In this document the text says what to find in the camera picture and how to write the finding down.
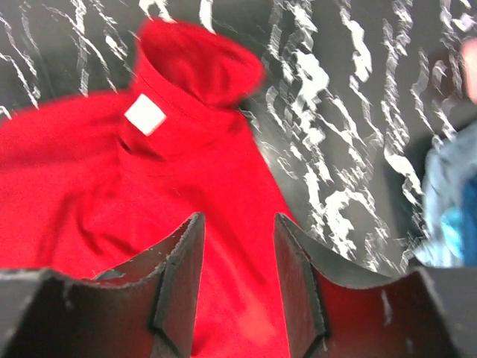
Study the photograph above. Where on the red t shirt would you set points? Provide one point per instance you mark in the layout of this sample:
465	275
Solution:
89	182

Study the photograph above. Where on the blue t shirt pile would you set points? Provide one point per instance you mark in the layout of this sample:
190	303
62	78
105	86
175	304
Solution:
449	168

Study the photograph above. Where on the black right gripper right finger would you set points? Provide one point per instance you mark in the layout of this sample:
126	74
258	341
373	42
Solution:
336	308

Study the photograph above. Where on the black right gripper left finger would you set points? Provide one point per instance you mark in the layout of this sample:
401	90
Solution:
145	307

